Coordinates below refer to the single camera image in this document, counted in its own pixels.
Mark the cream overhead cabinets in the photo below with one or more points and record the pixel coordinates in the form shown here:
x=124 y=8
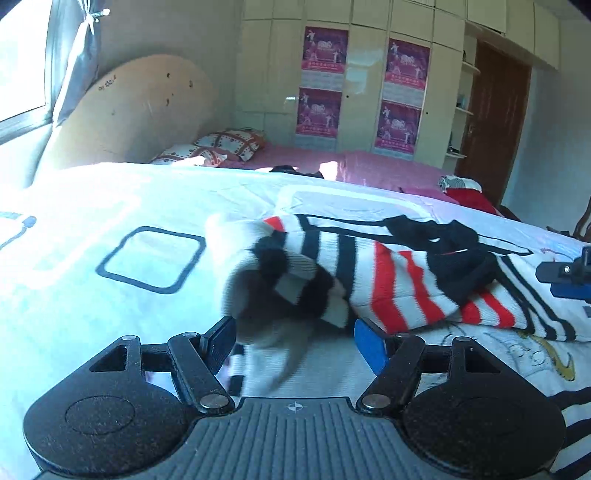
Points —
x=521 y=27

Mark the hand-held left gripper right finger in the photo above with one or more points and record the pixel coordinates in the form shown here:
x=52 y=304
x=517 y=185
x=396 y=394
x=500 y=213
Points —
x=369 y=345

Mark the dark wooden chair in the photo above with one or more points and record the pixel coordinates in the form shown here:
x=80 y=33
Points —
x=579 y=221

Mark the grey curtain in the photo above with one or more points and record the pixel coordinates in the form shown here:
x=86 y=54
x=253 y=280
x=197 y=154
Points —
x=78 y=60

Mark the black garment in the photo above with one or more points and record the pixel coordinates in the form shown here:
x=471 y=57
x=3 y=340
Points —
x=455 y=263

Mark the striped knit sweater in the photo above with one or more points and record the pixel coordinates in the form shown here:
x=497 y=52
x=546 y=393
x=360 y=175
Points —
x=392 y=281

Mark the purple wall poster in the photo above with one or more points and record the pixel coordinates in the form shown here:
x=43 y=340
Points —
x=318 y=113
x=408 y=64
x=324 y=48
x=398 y=127

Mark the black clothes pile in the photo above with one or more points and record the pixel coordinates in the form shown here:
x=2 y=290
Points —
x=295 y=170

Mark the pink bed sheet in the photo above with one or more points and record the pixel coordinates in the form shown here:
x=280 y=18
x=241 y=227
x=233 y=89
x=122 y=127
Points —
x=369 y=168

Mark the window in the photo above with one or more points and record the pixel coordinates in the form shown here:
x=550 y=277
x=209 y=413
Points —
x=21 y=55

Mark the brown wooden door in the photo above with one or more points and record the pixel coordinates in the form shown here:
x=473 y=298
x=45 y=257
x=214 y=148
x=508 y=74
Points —
x=496 y=120

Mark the green white striped cloth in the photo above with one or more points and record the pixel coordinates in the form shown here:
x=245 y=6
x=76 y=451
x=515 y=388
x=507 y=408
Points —
x=459 y=183

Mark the cream wardrobe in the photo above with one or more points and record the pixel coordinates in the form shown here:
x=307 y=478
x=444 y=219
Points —
x=364 y=69

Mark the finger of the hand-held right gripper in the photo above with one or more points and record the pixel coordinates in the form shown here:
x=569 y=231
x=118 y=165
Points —
x=570 y=290

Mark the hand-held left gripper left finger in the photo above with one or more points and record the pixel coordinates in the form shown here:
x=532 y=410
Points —
x=222 y=339

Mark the patterned pillow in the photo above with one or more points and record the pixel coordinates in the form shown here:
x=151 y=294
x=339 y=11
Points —
x=231 y=141
x=189 y=154

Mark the red garment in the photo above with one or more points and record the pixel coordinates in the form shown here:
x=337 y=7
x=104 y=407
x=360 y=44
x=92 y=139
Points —
x=473 y=201

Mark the cream wooden headboard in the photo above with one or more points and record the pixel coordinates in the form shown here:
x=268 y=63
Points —
x=134 y=110

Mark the white printed bed sheet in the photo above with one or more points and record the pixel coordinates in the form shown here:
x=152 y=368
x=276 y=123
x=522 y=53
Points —
x=92 y=314

